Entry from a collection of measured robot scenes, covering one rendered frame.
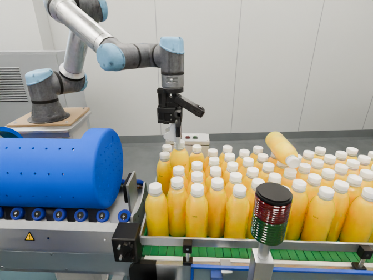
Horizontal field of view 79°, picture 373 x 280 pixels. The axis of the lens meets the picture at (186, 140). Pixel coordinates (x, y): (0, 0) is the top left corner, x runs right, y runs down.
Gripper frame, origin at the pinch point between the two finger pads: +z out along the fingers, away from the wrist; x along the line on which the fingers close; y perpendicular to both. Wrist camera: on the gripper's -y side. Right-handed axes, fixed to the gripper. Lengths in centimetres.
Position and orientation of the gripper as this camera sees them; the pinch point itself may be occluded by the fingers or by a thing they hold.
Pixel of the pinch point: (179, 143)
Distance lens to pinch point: 83.2
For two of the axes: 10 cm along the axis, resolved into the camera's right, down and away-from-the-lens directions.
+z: 0.0, 9.2, 3.9
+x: -0.4, 3.9, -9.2
